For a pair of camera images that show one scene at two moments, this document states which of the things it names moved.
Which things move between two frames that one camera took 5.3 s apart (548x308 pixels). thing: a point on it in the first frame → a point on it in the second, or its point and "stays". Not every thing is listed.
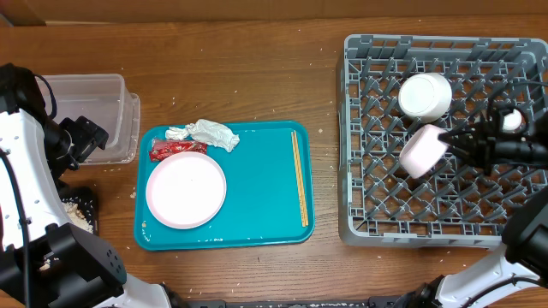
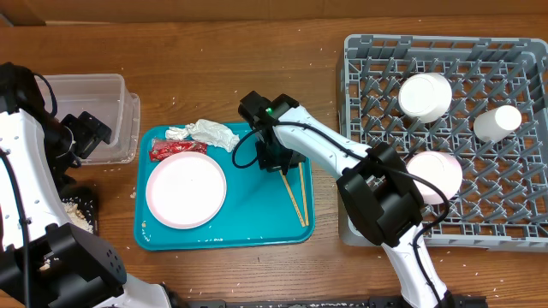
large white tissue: x=212 y=133 stays
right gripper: x=485 y=151 → x=273 y=160
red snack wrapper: x=163 y=148 stays
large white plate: x=186 y=190 stays
